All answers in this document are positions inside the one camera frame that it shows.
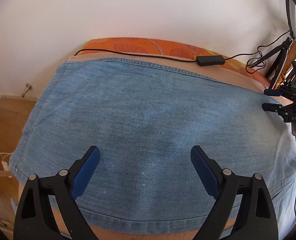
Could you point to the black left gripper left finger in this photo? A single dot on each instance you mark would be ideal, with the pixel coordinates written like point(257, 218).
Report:
point(34, 216)

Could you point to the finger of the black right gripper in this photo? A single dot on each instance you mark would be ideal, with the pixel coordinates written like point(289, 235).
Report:
point(272, 92)
point(272, 107)

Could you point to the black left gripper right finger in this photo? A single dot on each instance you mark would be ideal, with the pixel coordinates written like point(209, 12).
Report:
point(256, 218)

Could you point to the blue denim pants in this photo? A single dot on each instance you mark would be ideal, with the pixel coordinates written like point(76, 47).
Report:
point(148, 132)

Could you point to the orange floral bed sheet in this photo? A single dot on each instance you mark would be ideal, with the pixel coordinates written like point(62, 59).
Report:
point(167, 48)

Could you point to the folded stand black legs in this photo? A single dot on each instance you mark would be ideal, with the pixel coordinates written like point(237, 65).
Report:
point(287, 74)

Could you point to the black small tripod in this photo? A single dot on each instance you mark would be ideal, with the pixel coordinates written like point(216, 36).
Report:
point(279, 61)

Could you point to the metal door stopper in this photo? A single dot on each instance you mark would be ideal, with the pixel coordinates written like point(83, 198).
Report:
point(26, 90)

